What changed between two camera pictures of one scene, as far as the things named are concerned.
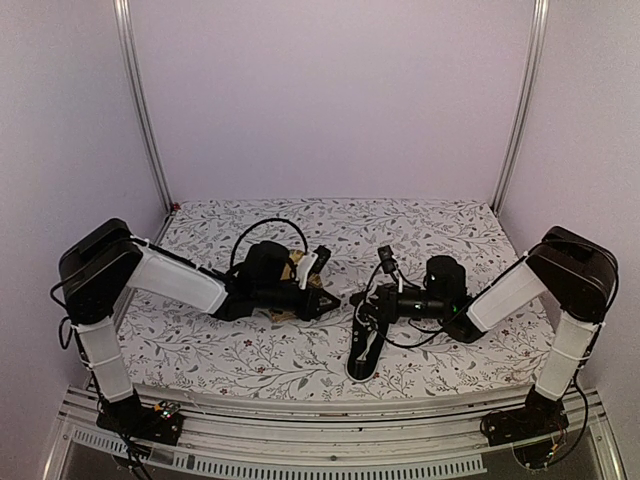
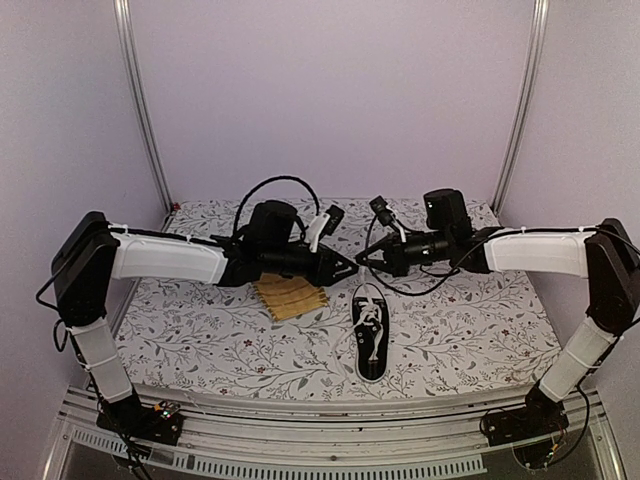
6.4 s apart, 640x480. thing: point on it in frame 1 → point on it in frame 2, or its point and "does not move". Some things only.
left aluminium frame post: x=121 y=18 does not move
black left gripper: x=311 y=309 → x=323 y=273
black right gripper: x=387 y=309 → x=395 y=262
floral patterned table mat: x=174 y=351 does not move
